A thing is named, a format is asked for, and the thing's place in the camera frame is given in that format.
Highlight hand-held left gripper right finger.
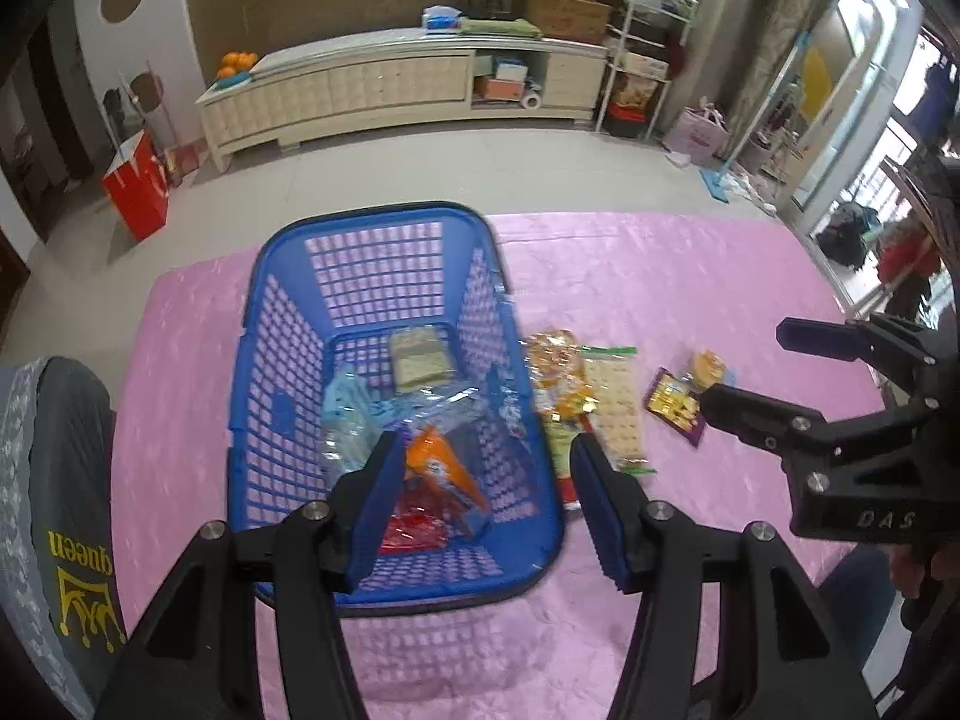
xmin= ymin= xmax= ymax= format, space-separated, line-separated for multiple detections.
xmin=568 ymin=435 xmax=878 ymax=720

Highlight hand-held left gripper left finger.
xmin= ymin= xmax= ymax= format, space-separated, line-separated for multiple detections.
xmin=94 ymin=431 xmax=407 ymax=720

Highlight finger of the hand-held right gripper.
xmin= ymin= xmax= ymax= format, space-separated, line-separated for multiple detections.
xmin=700 ymin=382 xmax=938 ymax=467
xmin=776 ymin=315 xmax=938 ymax=385

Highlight orange blue-edged snack packet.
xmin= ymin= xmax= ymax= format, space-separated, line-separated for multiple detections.
xmin=689 ymin=349 xmax=737 ymax=392

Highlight purple snack packet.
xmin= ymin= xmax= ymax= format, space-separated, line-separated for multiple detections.
xmin=646 ymin=367 xmax=710 ymax=450

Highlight orange triangular snack packet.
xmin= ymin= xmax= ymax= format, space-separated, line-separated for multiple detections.
xmin=405 ymin=425 xmax=493 ymax=535

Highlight light blue candy packet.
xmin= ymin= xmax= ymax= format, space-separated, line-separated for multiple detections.
xmin=390 ymin=382 xmax=497 ymax=440
xmin=321 ymin=367 xmax=392 ymax=485

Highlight yellow cracker packet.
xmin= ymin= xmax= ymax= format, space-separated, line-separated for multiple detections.
xmin=580 ymin=345 xmax=655 ymax=476

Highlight orange gold snack packet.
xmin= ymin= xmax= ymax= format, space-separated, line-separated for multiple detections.
xmin=522 ymin=329 xmax=602 ymax=422

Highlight beige cookie packet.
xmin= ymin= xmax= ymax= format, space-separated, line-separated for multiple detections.
xmin=388 ymin=325 xmax=457 ymax=392

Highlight blue plastic basket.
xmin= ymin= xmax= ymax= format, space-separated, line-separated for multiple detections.
xmin=225 ymin=201 xmax=566 ymax=617

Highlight person's jeans leg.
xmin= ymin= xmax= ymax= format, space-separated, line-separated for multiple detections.
xmin=820 ymin=545 xmax=902 ymax=617

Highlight hanging red black clothes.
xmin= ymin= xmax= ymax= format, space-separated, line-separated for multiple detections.
xmin=876 ymin=223 xmax=944 ymax=287

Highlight pink shopping bag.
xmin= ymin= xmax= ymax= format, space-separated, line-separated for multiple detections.
xmin=663 ymin=98 xmax=731 ymax=167

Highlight patterned curtain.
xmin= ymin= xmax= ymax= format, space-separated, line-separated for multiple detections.
xmin=730 ymin=0 xmax=835 ymax=167

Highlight grey lace-trimmed pillow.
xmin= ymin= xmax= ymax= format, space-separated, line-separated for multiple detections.
xmin=0 ymin=356 xmax=130 ymax=720

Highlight white shelf rack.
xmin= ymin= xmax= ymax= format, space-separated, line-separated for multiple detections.
xmin=595 ymin=0 xmax=699 ymax=140

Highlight standing air conditioner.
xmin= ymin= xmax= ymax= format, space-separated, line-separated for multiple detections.
xmin=686 ymin=0 xmax=760 ymax=77

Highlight red paper bag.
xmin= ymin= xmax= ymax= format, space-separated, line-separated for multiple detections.
xmin=102 ymin=129 xmax=170 ymax=244

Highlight cardboard box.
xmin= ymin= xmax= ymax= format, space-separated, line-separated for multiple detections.
xmin=522 ymin=0 xmax=613 ymax=45

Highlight cream TV cabinet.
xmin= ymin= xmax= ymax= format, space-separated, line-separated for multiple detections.
xmin=196 ymin=28 xmax=611 ymax=173

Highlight green folded cloth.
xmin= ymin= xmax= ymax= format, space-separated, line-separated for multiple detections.
xmin=457 ymin=16 xmax=543 ymax=41

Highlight plate of oranges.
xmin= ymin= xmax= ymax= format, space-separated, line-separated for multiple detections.
xmin=215 ymin=50 xmax=259 ymax=88

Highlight blue-handled mop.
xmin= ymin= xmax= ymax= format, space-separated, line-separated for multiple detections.
xmin=700 ymin=36 xmax=808 ymax=205

